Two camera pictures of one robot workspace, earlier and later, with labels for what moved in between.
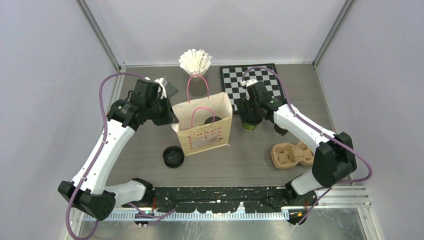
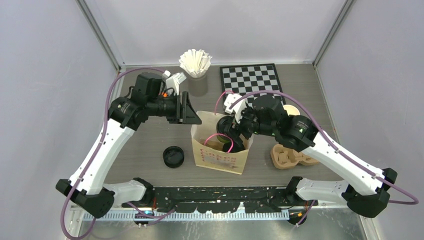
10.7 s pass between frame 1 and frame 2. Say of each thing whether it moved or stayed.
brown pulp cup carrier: stayed
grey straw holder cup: stayed
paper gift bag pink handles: moved
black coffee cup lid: moved
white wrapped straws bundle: stayed
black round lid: stayed
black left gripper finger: moved
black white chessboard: stayed
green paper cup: moved
